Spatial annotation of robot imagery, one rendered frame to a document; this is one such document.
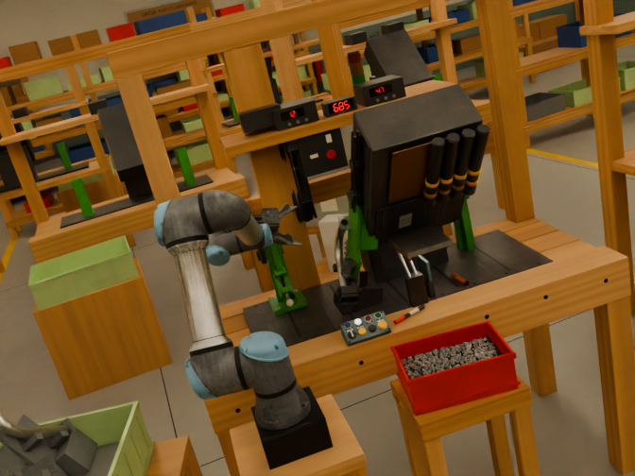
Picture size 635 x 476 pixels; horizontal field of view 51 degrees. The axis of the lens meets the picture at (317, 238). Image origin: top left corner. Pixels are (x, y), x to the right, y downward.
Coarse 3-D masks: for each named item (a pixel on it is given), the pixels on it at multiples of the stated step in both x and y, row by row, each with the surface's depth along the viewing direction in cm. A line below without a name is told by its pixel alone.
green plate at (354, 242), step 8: (360, 208) 227; (352, 216) 234; (360, 216) 228; (352, 224) 234; (360, 224) 229; (352, 232) 234; (360, 232) 231; (368, 232) 232; (352, 240) 235; (360, 240) 232; (368, 240) 232; (376, 240) 233; (352, 248) 235; (360, 248) 233; (368, 248) 233; (376, 248) 234; (352, 256) 236
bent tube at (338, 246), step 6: (342, 216) 238; (348, 216) 238; (342, 222) 240; (348, 222) 238; (342, 228) 236; (348, 228) 236; (336, 234) 243; (342, 234) 242; (336, 240) 245; (342, 240) 245; (336, 246) 245; (342, 246) 246; (336, 252) 245; (342, 252) 246; (336, 258) 245; (342, 258) 245; (336, 264) 244; (342, 264) 243; (342, 282) 239; (348, 282) 240
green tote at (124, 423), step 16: (80, 416) 202; (96, 416) 202; (112, 416) 202; (128, 416) 203; (96, 432) 204; (112, 432) 204; (128, 432) 188; (144, 432) 202; (0, 448) 196; (128, 448) 186; (144, 448) 199; (112, 464) 174; (128, 464) 183; (144, 464) 196
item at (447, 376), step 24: (432, 336) 206; (456, 336) 207; (480, 336) 208; (408, 360) 204; (432, 360) 201; (456, 360) 197; (480, 360) 194; (504, 360) 187; (408, 384) 186; (432, 384) 188; (456, 384) 189; (480, 384) 190; (504, 384) 190; (432, 408) 190
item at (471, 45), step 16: (448, 0) 947; (368, 16) 916; (384, 16) 923; (432, 16) 951; (448, 16) 961; (464, 16) 971; (432, 32) 956; (528, 32) 1004; (432, 48) 966; (464, 48) 986; (480, 48) 993; (528, 48) 1011; (368, 64) 942; (432, 64) 969; (480, 64) 1025; (368, 80) 947; (464, 80) 1031; (480, 80) 999
